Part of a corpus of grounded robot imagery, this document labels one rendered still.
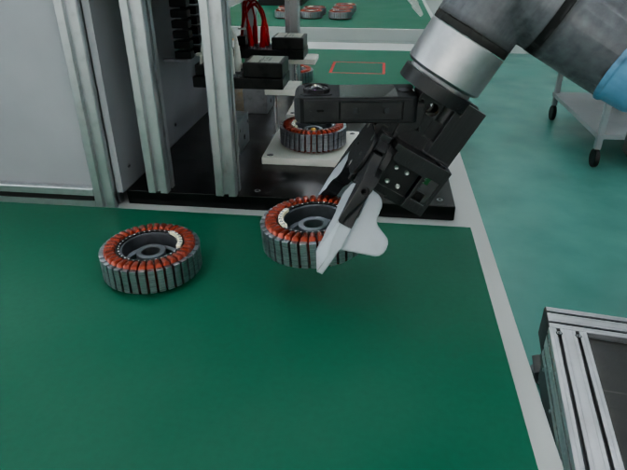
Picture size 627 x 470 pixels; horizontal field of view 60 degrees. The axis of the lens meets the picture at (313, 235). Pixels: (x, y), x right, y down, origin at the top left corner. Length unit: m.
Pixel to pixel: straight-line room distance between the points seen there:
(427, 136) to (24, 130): 0.57
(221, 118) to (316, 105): 0.27
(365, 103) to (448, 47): 0.08
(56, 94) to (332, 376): 0.54
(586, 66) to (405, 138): 0.16
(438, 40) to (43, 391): 0.45
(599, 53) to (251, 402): 0.40
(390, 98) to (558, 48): 0.14
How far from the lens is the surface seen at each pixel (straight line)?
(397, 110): 0.52
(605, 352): 1.53
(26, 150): 0.89
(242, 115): 0.97
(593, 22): 0.51
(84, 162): 0.85
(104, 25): 0.80
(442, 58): 0.50
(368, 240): 0.53
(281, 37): 1.13
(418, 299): 0.61
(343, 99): 0.51
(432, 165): 0.53
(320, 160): 0.88
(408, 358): 0.53
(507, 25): 0.51
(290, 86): 0.92
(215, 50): 0.74
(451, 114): 0.54
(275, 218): 0.58
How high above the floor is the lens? 1.10
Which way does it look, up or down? 29 degrees down
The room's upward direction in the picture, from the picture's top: straight up
